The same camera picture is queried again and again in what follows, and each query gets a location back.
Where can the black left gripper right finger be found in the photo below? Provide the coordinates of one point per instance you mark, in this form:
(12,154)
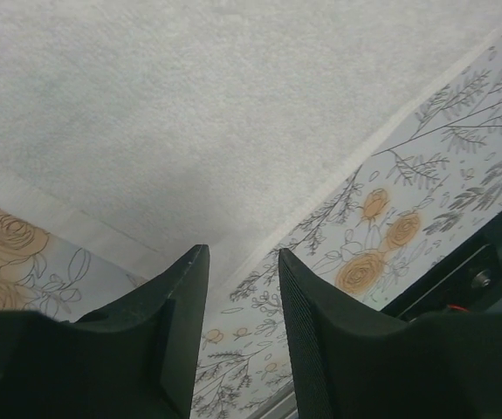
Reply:
(351,361)

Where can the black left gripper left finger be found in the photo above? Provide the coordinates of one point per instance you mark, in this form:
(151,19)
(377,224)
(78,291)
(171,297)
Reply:
(133,358)

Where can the white towel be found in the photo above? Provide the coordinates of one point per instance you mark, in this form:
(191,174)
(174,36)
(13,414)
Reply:
(137,130)

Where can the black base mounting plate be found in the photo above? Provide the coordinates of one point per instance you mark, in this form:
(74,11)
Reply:
(469,279)

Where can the floral patterned table mat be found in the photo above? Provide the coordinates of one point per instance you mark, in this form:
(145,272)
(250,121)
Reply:
(435,180)

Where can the aluminium frame rail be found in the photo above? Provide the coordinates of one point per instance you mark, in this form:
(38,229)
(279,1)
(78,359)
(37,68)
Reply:
(282,405)

